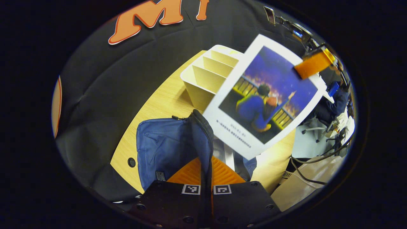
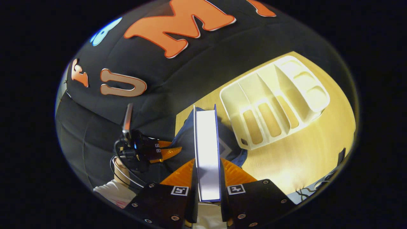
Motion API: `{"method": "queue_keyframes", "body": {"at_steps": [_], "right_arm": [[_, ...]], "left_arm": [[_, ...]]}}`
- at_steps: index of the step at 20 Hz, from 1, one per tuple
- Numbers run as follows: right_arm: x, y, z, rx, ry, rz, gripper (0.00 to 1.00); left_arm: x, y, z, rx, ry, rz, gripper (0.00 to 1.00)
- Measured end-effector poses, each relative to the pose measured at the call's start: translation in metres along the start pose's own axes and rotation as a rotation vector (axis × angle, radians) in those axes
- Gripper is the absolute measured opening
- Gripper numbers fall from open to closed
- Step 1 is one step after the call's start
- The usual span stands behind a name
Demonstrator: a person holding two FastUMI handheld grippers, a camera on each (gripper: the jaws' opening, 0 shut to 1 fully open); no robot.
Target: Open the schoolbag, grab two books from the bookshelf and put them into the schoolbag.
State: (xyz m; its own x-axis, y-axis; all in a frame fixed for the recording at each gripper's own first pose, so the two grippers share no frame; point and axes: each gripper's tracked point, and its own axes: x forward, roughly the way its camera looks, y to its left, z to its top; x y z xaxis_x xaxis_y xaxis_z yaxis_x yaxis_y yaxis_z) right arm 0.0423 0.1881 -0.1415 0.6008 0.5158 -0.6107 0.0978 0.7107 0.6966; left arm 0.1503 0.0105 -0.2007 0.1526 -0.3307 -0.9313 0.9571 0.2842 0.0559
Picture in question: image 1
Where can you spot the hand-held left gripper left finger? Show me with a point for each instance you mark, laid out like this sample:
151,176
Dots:
171,203

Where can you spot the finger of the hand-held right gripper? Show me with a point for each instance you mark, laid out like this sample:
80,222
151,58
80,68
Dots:
313,63

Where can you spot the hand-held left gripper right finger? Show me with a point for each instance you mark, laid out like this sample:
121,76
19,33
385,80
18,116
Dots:
241,203

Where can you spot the blue cover book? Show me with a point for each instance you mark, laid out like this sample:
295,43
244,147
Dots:
270,95

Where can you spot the blue schoolbag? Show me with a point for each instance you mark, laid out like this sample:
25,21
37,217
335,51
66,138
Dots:
162,143

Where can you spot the white bookshelf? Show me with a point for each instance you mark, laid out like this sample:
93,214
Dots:
203,79

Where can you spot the small blue box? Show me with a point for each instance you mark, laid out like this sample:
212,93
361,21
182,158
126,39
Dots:
333,89

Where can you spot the black table grommet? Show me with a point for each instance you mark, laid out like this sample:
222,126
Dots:
131,162

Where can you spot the office chair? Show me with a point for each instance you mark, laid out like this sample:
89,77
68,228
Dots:
318,130

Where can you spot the white cloth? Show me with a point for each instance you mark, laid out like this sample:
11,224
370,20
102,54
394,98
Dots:
346,127

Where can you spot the beige cardboard box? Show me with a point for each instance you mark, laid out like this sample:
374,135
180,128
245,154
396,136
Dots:
311,184

